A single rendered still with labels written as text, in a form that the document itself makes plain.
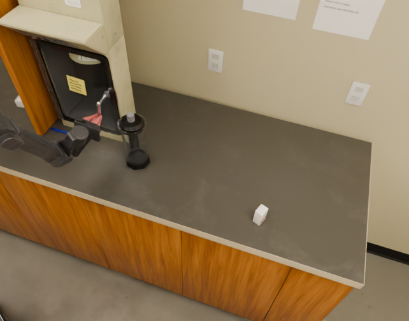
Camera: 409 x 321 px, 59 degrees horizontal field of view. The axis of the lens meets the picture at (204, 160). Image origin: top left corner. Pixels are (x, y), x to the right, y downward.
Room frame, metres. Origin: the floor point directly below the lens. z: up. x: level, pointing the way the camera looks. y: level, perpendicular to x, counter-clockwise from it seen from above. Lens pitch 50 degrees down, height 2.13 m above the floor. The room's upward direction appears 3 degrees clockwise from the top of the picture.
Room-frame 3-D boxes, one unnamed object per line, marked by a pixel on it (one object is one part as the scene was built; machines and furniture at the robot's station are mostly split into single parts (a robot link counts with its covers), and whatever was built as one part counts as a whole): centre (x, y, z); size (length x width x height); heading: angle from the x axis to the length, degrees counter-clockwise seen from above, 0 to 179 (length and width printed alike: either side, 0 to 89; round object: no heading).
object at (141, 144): (0.97, 0.28, 1.06); 0.11 x 0.11 x 0.21
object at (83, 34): (1.05, 0.52, 1.46); 0.32 x 0.12 x 0.10; 74
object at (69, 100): (1.10, 0.50, 1.19); 0.30 x 0.01 x 0.40; 74
